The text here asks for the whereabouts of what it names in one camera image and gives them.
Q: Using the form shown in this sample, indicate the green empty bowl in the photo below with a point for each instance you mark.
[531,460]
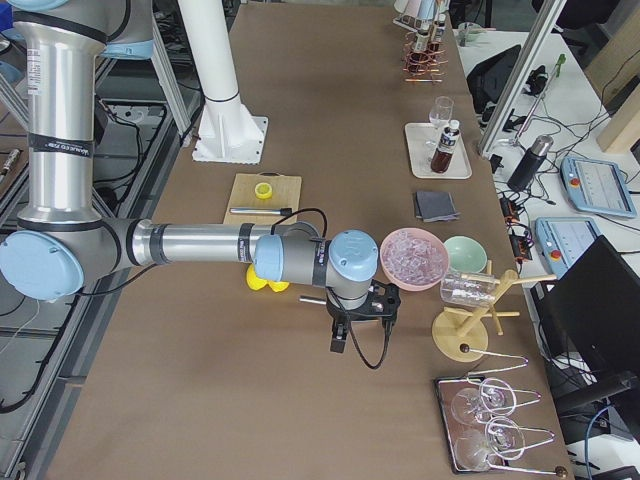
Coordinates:
[465,254]

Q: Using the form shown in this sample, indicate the wine glass near lower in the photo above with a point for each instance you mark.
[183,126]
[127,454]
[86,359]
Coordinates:
[501,441]

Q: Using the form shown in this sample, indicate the black monitor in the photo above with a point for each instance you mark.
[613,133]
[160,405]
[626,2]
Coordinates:
[593,310]

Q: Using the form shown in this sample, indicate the yellow lemon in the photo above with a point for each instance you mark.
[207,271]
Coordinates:
[253,281]
[278,286]

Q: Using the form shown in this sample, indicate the yellow lemon lower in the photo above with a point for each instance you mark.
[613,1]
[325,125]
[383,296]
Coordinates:
[278,286]

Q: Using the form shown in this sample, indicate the teach pendant upper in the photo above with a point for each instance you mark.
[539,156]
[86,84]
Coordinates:
[596,186]

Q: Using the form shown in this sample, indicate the lemon half slice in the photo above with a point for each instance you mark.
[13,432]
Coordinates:
[263,190]

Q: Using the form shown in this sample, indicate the black glass tray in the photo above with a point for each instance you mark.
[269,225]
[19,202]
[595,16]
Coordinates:
[446,389]

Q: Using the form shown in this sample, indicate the clear wine glass on tray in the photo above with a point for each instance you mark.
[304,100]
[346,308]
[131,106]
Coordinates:
[439,116]

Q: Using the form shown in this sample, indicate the tea bottle side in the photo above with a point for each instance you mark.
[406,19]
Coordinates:
[439,30]

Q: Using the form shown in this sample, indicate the black thermos bottle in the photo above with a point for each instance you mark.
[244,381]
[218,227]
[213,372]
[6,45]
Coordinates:
[531,161]

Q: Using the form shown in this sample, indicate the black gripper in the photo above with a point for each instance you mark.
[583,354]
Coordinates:
[339,318]

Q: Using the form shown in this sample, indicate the tea bottle rear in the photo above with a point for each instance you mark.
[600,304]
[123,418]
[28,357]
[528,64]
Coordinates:
[421,44]

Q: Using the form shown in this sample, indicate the bamboo cutting board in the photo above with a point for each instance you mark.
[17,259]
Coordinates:
[285,193]

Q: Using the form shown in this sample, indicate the white pedestal column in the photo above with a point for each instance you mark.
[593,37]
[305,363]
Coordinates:
[228,132]

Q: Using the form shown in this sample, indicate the yellow lemon upper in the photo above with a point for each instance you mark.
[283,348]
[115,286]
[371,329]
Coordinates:
[253,281]

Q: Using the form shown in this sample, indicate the clear glass mug on rack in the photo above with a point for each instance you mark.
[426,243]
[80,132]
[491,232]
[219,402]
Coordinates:
[468,289]

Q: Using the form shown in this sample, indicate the wooden cup rack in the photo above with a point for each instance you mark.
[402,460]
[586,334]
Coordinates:
[458,331]

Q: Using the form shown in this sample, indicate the cream rabbit tray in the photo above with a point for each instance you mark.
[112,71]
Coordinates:
[429,159]

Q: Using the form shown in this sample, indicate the pink bowl of ice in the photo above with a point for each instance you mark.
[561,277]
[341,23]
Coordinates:
[414,259]

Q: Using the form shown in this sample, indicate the steel ice scoop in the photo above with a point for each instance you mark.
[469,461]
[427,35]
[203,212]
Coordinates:
[312,300]

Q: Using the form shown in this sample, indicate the copper wire bottle basket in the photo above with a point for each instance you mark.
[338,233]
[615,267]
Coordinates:
[429,70]

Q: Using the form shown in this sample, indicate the tea bottle taken to tray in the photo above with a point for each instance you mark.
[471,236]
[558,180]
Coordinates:
[444,151]

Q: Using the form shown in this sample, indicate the wine glass near upper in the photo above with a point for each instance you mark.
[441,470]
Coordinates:
[480,403]

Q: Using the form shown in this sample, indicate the teach pendant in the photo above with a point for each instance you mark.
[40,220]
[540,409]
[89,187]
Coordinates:
[596,186]
[562,240]

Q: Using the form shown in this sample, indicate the wire glass holder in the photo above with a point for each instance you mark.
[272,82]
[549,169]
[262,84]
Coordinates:
[533,437]

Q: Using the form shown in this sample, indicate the teach pendant lower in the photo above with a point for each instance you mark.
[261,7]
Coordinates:
[562,240]

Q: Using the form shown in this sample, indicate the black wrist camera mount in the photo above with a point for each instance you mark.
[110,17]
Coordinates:
[383,301]

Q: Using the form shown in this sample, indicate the steel muddler with black tip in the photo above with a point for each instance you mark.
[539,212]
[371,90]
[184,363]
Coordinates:
[281,212]

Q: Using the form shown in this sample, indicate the grey folded cloth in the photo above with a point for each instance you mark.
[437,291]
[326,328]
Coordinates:
[432,206]

